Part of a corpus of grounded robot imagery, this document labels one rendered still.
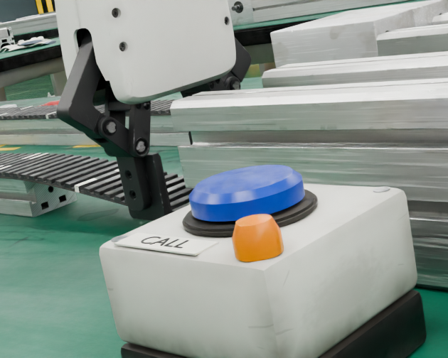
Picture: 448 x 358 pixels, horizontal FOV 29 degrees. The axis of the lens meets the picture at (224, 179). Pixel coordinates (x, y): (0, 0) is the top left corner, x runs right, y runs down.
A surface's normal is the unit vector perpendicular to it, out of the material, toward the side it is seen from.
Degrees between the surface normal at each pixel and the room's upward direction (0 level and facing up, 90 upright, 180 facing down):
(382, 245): 90
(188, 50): 96
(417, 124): 90
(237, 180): 3
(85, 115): 90
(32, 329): 0
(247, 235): 66
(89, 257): 0
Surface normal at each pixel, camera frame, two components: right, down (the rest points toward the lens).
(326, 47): -0.67, 0.29
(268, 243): 0.41, 0.14
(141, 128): 0.72, 0.03
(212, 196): -0.55, -0.48
